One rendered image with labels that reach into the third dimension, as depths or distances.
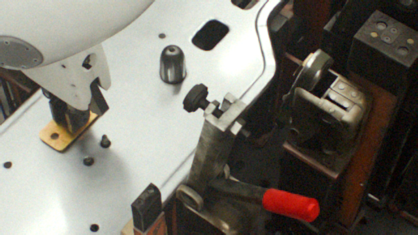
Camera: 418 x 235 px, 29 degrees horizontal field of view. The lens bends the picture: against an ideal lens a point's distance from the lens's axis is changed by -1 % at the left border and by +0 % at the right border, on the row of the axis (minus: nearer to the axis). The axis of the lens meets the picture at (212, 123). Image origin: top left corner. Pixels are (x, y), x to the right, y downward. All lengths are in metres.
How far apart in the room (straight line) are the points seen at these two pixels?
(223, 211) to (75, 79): 0.20
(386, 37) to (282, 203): 0.24
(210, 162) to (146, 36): 0.32
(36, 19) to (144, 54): 0.38
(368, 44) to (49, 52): 0.37
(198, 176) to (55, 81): 0.18
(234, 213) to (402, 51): 0.25
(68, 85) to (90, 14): 0.21
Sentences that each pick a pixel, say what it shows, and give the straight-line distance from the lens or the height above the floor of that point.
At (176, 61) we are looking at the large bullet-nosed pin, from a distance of 0.97.
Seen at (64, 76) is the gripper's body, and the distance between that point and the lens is 0.84.
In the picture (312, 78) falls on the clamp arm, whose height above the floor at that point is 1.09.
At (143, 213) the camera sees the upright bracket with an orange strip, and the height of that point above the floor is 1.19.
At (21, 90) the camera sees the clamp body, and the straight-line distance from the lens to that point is 1.11.
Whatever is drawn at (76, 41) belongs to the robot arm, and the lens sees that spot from 0.67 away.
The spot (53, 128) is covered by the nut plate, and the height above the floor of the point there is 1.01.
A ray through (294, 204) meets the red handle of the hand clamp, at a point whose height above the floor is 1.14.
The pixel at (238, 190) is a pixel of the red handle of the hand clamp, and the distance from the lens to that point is 0.81.
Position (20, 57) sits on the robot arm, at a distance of 0.69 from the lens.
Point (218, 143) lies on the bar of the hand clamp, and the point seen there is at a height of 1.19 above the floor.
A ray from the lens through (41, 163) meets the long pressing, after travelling 0.95.
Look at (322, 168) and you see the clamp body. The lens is 1.00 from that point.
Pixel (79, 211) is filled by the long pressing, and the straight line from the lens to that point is 0.92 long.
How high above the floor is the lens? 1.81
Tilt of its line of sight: 57 degrees down
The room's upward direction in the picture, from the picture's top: 2 degrees clockwise
